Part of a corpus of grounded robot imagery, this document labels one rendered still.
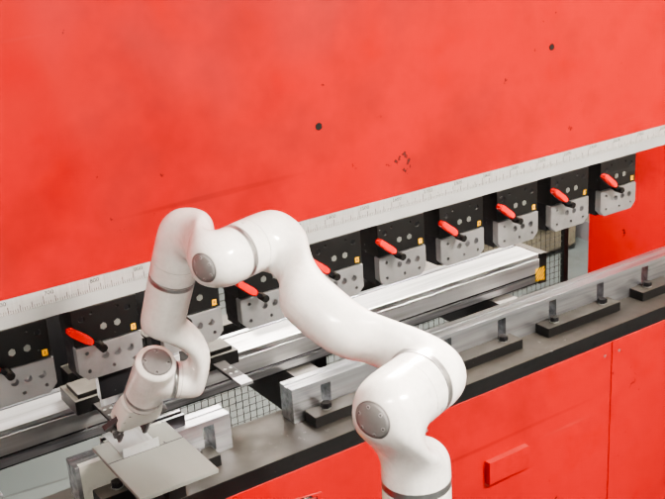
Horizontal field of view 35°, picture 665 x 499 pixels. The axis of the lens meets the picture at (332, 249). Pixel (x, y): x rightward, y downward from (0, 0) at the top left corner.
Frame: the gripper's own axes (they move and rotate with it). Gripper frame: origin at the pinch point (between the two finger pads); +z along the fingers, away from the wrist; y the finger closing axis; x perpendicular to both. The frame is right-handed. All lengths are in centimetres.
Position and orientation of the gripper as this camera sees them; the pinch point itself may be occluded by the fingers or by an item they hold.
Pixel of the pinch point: (131, 429)
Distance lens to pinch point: 239.9
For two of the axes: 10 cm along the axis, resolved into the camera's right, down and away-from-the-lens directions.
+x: 4.7, 7.9, -3.9
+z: -3.1, 5.6, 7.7
